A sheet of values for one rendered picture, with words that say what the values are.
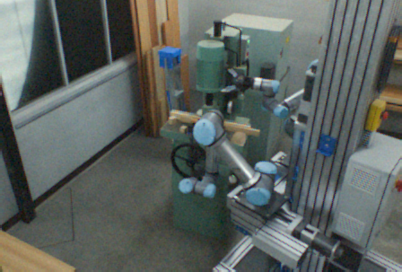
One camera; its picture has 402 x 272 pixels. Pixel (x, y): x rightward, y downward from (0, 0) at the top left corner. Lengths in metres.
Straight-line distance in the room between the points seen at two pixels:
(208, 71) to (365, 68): 1.01
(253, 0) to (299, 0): 0.55
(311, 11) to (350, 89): 2.84
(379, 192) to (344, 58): 0.63
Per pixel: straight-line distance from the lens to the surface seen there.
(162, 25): 4.12
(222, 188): 2.66
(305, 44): 4.64
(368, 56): 1.71
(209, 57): 2.30
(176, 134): 2.54
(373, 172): 1.83
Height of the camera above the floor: 2.19
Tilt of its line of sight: 29 degrees down
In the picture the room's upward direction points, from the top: 1 degrees clockwise
